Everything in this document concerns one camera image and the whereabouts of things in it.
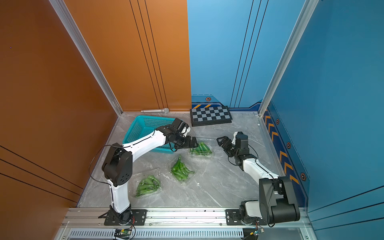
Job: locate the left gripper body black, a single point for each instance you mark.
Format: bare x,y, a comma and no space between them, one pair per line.
182,141

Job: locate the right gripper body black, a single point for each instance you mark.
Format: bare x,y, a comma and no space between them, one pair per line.
235,152

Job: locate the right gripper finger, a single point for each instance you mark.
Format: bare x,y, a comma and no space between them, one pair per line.
224,140
227,148

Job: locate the green peppers bunch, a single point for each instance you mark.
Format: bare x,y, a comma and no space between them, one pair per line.
180,170
148,186
201,150

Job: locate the clear clamshell container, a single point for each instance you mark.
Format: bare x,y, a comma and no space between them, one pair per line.
135,180
209,142
189,165

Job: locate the teal plastic basket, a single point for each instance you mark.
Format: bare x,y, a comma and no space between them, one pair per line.
142,136

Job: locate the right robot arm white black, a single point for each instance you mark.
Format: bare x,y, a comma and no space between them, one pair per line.
277,201

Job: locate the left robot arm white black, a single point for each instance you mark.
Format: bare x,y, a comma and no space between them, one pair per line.
118,165

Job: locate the black white checkerboard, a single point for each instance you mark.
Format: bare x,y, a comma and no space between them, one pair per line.
210,116

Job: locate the silver metal cylinder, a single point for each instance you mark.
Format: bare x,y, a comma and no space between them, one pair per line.
154,111

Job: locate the right green circuit board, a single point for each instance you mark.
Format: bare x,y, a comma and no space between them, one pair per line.
257,232

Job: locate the green circuit board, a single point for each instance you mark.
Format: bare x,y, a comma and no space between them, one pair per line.
123,234
257,232

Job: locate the white vent grille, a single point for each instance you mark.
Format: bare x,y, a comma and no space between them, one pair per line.
159,233

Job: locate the left green circuit board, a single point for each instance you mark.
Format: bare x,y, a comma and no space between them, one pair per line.
123,234

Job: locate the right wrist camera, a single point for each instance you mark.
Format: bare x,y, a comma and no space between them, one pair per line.
241,140

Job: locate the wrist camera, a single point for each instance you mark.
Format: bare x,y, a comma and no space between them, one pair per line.
181,127
241,140

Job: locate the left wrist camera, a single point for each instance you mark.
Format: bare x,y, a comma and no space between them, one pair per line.
181,127

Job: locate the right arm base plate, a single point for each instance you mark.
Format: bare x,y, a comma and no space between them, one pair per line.
235,218

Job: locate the aluminium front rail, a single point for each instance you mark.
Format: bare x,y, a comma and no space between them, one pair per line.
156,218

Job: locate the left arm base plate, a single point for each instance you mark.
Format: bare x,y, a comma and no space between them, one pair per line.
127,218

